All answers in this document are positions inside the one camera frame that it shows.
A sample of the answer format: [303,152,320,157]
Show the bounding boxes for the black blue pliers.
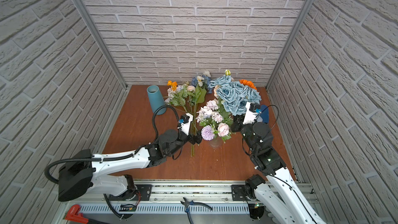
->
[180,196,214,224]

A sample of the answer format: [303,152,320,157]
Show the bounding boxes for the white lilac mixed bouquet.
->
[196,99,233,142]

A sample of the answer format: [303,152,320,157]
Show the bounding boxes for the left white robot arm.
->
[58,130,202,202]

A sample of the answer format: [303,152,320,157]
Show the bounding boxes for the red clamp tool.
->
[64,204,108,224]

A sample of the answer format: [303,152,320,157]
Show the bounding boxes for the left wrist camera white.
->
[178,113,193,136]

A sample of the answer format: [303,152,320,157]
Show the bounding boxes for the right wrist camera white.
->
[243,102,261,125]

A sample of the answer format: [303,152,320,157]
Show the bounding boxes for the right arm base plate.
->
[231,185,252,201]

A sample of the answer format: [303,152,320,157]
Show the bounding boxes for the teal ceramic vase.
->
[147,85,165,113]

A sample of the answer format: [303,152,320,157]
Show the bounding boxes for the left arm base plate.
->
[108,184,152,201]

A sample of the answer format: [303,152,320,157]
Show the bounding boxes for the clear glass vase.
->
[208,136,223,149]

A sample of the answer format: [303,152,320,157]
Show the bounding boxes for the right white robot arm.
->
[231,116,325,224]

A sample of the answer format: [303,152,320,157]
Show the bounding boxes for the white slotted cable duct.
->
[80,203,249,215]

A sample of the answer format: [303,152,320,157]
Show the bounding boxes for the dusty blue rose bouquet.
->
[217,78,262,116]

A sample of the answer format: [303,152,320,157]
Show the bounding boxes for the peach rose stem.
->
[212,69,232,99]

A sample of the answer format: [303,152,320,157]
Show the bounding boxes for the orange white small bouquet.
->
[165,80,195,112]

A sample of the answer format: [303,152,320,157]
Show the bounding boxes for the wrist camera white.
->
[243,102,261,125]
[178,113,193,136]

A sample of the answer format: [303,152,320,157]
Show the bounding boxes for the black corrugated cable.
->
[44,105,181,184]

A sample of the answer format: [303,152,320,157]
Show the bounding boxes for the orange gerbera stem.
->
[239,79,258,91]

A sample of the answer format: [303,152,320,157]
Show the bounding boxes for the blue oval object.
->
[260,105,269,123]

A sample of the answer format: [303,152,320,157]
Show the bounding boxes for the blue hydrangea white bouquet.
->
[188,70,214,157]

